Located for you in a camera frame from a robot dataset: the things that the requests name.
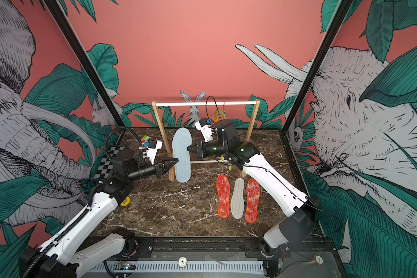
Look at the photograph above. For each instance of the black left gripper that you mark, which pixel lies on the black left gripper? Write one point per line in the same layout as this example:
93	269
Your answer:
160	168

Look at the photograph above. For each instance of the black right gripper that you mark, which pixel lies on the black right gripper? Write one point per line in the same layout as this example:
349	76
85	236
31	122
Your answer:
205	149

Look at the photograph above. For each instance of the white smooth insole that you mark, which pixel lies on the white smooth insole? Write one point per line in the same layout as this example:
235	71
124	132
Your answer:
181	141

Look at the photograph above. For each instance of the green clip hanger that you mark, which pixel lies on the green clip hanger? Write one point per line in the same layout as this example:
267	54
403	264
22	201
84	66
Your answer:
218	116

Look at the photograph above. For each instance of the red orange-edged insole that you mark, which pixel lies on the red orange-edged insole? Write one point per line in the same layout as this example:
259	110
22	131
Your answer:
253	191
224	190

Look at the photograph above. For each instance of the grey textured insole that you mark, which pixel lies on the grey textured insole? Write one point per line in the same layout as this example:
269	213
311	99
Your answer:
237	199

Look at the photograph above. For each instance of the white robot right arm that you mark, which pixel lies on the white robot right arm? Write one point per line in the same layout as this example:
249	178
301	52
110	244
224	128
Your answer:
300	210

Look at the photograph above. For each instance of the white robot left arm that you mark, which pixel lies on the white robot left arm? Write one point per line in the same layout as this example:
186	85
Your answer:
59	256

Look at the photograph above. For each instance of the colourful puzzle cube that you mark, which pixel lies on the colourful puzzle cube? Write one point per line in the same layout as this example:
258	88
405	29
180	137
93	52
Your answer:
145	141

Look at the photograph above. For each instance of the yellow round sticker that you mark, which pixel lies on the yellow round sticker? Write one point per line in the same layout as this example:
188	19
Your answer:
125	202

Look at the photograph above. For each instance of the black white checkerboard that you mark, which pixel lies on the black white checkerboard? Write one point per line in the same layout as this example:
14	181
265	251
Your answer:
103	166

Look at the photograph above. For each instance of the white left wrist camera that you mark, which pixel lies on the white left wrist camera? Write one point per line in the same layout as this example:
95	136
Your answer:
150	153

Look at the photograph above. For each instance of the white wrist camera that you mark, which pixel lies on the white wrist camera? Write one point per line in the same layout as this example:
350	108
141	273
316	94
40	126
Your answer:
205	127
150	153

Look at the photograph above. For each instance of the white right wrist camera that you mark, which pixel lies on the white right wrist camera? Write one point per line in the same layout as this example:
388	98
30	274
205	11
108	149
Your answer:
205	127

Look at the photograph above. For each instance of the white perforated rail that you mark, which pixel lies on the white perforated rail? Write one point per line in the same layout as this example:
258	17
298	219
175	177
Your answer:
248	267

